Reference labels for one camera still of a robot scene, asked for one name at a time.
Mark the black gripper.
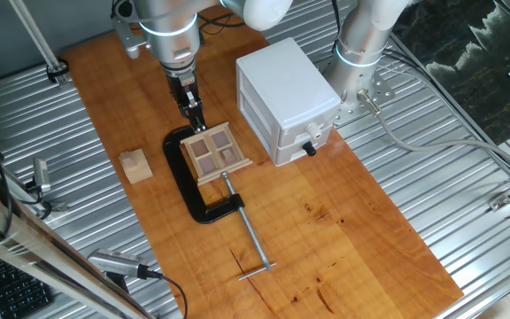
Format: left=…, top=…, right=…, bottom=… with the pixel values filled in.
left=167, top=66, right=207, bottom=134

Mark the wooden compartment tray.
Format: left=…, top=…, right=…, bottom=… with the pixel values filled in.
left=179, top=121, right=254, bottom=187

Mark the black C-clamp with steel screw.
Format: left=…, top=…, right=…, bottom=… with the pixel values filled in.
left=162, top=126, right=277, bottom=283

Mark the pale wooden block puzzle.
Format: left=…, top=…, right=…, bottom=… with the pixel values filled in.
left=119, top=148, right=154, bottom=185

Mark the white control box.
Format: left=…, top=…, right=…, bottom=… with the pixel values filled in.
left=236, top=36, right=343, bottom=167

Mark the metal pole with black clamp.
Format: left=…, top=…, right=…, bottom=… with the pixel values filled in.
left=9, top=0, right=70, bottom=85

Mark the orange wooden board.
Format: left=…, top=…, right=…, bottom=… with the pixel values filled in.
left=62, top=0, right=465, bottom=319

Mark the black keyboard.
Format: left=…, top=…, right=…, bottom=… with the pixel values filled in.
left=0, top=254, right=55, bottom=319

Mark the dark landscape poster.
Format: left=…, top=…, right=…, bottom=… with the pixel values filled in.
left=391, top=0, right=510, bottom=145

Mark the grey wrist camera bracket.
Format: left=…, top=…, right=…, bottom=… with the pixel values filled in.
left=111, top=0, right=145, bottom=59

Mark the large grey camera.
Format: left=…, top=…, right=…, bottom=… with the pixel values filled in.
left=87, top=249, right=150, bottom=280

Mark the black base cable bundle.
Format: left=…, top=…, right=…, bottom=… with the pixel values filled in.
left=329, top=0, right=344, bottom=43

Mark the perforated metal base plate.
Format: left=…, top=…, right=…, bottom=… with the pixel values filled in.
left=321, top=61, right=396, bottom=128

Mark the black camera cable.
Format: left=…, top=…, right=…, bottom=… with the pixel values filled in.
left=146, top=268, right=189, bottom=319

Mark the thick grey cable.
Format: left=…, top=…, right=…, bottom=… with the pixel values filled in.
left=356, top=88, right=510, bottom=178

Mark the metal corner bracket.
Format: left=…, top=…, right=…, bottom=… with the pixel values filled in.
left=488, top=193, right=510, bottom=212

